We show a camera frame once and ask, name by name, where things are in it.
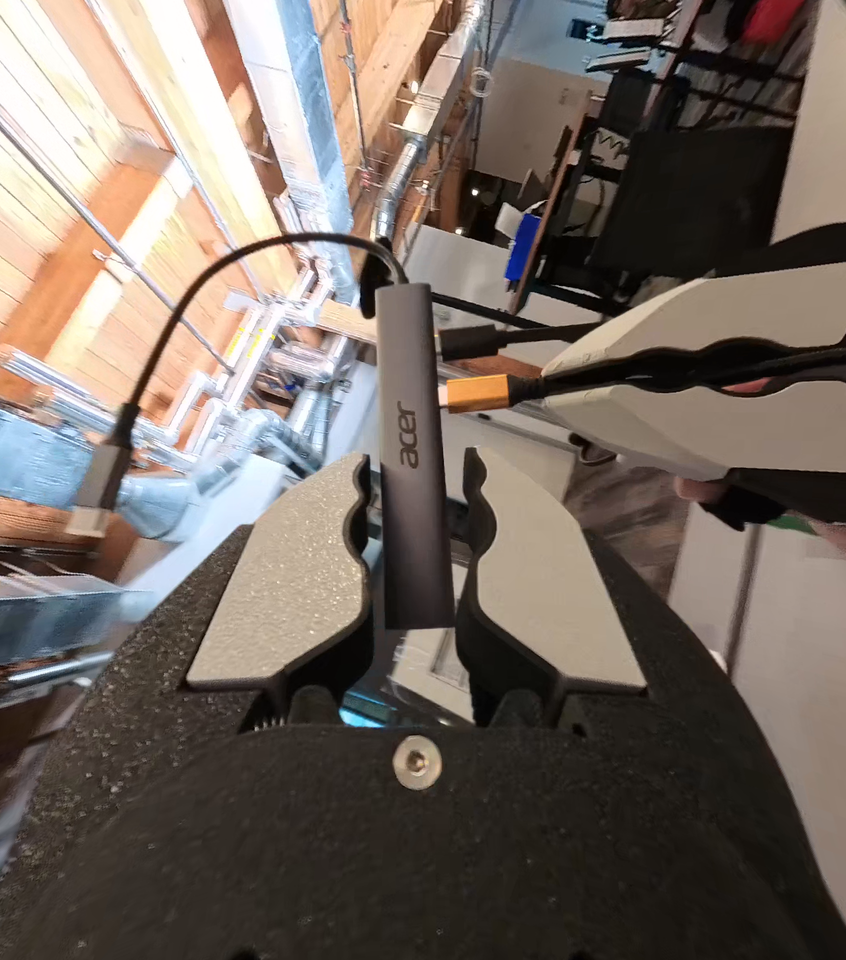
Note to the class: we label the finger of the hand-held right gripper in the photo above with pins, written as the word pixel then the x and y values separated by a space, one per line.
pixel 730 315
pixel 753 435

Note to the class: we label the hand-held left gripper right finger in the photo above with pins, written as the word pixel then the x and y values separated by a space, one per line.
pixel 550 592

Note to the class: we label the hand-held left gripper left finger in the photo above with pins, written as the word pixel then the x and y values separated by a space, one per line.
pixel 295 592

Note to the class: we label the grey usb hub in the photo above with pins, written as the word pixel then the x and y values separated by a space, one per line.
pixel 412 525

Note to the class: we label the person's right hand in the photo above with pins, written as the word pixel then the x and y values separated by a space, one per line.
pixel 697 489

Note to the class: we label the dark rectangular panel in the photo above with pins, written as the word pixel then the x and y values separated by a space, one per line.
pixel 693 202

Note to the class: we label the blue box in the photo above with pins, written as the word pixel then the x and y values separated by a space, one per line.
pixel 524 247

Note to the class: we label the silver ventilation duct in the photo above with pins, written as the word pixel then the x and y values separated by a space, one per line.
pixel 408 165

